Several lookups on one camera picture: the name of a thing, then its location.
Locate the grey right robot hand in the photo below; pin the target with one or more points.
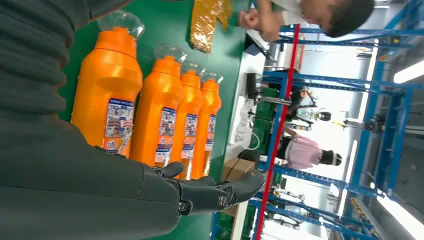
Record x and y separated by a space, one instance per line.
82 192

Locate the black tablet on stand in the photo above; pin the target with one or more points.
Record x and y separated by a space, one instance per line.
261 49

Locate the person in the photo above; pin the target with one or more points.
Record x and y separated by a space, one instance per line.
331 16
303 152

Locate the white table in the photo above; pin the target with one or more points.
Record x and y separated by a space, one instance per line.
238 109

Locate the red pole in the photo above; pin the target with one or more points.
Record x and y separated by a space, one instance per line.
281 112

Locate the white humanoid robot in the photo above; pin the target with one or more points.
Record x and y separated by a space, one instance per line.
311 114

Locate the green plastic crate stack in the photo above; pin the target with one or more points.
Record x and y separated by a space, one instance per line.
265 132
228 225

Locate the open cardboard box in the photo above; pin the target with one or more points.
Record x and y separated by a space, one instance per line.
235 169

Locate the ceiling light bar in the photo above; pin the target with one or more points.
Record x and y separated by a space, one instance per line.
409 72

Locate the blue metal rack frame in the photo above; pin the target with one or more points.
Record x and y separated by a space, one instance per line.
364 31

